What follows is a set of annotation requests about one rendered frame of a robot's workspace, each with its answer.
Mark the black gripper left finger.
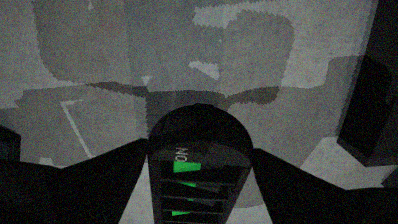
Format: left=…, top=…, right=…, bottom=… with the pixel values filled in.
left=0, top=139, right=148, bottom=224

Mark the dark grey controller unit with green rocker switches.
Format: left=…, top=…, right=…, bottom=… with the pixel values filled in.
left=147, top=103, right=254, bottom=224

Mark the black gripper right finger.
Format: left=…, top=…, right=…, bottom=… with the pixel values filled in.
left=252, top=148, right=398, bottom=224

